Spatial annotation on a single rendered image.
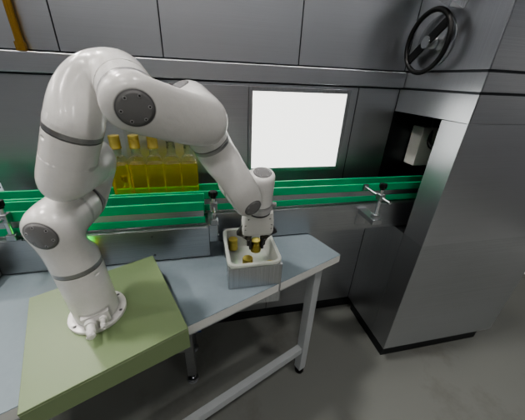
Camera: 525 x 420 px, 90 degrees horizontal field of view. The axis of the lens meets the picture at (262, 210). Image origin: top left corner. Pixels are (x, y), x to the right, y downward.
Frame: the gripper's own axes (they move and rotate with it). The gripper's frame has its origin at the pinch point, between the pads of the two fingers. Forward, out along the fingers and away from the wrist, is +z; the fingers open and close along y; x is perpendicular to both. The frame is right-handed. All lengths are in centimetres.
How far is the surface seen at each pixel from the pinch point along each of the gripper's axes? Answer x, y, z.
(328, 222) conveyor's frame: -16.0, -34.9, 9.1
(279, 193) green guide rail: -20.6, -12.2, -4.4
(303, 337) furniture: 12, -24, 56
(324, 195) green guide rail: -21.1, -31.9, -2.2
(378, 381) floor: 29, -64, 80
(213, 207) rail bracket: -7.8, 13.6, -10.0
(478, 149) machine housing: -11, -79, -29
